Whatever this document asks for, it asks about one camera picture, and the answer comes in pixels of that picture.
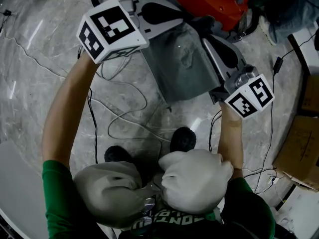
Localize black metal frame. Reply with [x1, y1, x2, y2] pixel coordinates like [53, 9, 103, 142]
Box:
[287, 31, 319, 77]

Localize black floor cable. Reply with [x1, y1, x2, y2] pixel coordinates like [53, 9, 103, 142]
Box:
[86, 87, 99, 164]

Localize black power adapter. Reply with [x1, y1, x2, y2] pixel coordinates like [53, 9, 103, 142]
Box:
[272, 56, 285, 76]

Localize person's black shoe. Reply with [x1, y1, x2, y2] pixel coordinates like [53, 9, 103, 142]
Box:
[169, 126, 197, 157]
[104, 145, 135, 170]

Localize white curved table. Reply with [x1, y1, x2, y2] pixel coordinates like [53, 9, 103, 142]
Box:
[0, 140, 48, 239]

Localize silver fisheye camera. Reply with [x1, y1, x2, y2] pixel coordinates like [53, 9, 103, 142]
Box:
[223, 64, 260, 95]
[119, 0, 138, 16]

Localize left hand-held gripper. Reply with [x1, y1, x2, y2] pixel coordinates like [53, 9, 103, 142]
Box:
[78, 0, 185, 65]

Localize person's right forearm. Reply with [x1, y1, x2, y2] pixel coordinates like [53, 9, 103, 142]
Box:
[217, 102, 245, 178]

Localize red vacuum cleaner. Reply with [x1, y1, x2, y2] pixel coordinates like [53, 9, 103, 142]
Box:
[158, 0, 261, 43]

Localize person's green shirt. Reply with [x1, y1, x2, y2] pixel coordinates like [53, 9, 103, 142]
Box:
[41, 159, 276, 239]

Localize black adapter cable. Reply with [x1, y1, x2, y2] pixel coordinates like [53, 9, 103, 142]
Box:
[208, 33, 318, 194]

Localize person's left black shoe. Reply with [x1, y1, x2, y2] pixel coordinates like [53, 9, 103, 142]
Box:
[104, 145, 135, 170]

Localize large cardboard box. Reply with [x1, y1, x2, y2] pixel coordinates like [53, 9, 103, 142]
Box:
[272, 115, 319, 192]

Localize grey cloth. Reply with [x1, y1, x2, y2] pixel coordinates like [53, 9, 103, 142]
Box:
[141, 15, 225, 105]

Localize person's white trousers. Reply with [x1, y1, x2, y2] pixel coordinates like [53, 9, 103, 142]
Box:
[73, 149, 234, 227]

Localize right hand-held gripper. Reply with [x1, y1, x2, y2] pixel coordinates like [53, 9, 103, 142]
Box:
[201, 34, 276, 120]

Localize person's right black shoe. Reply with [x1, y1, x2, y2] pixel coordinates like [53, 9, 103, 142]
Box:
[169, 126, 197, 157]

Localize small cardboard box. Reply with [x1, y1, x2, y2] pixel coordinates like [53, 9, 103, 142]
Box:
[300, 74, 319, 115]

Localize person's left forearm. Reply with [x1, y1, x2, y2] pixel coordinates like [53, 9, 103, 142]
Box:
[41, 50, 101, 174]

